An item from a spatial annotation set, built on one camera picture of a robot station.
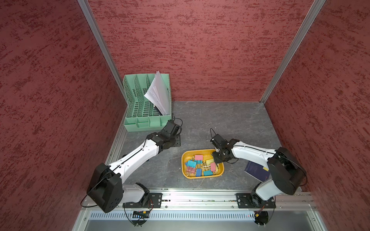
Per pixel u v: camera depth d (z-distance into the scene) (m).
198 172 0.82
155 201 0.74
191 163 0.83
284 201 0.76
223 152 0.65
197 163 0.87
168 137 0.62
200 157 0.87
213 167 0.83
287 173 0.44
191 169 0.83
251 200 0.65
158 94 0.95
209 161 0.86
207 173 0.84
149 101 0.90
